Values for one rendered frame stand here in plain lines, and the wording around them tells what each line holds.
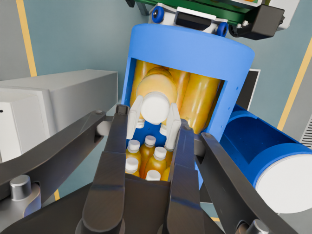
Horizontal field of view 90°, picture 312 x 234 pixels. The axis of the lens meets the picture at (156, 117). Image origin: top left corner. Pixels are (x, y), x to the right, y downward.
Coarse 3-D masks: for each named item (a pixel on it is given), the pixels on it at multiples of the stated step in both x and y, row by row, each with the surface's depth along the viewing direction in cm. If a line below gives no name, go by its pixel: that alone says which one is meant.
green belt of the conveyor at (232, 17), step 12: (144, 0) 53; (156, 0) 52; (168, 0) 51; (180, 0) 51; (192, 0) 51; (204, 0) 51; (204, 12) 52; (216, 12) 52; (228, 12) 51; (240, 12) 51
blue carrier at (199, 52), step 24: (144, 24) 29; (144, 48) 29; (168, 48) 26; (192, 48) 25; (216, 48) 25; (240, 48) 26; (192, 72) 27; (216, 72) 27; (240, 72) 29; (216, 120) 32
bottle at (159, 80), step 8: (152, 72) 30; (160, 72) 29; (168, 72) 34; (144, 80) 25; (152, 80) 24; (160, 80) 24; (168, 80) 25; (144, 88) 24; (152, 88) 23; (160, 88) 23; (168, 88) 24; (136, 96) 26; (144, 96) 22; (168, 96) 23; (176, 96) 26
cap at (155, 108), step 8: (152, 96) 20; (160, 96) 21; (144, 104) 20; (152, 104) 20; (160, 104) 20; (168, 104) 21; (144, 112) 21; (152, 112) 21; (160, 112) 21; (168, 112) 21; (152, 120) 21; (160, 120) 21
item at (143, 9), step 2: (136, 2) 102; (138, 2) 101; (140, 2) 100; (138, 4) 105; (140, 4) 104; (142, 4) 105; (144, 4) 113; (138, 6) 110; (140, 6) 109; (142, 6) 108; (144, 6) 115; (140, 8) 114; (142, 8) 113; (144, 8) 116; (140, 10) 119; (142, 10) 117; (144, 10) 118; (146, 10) 126; (142, 12) 123; (144, 12) 121; (146, 12) 128; (142, 14) 130; (144, 14) 128
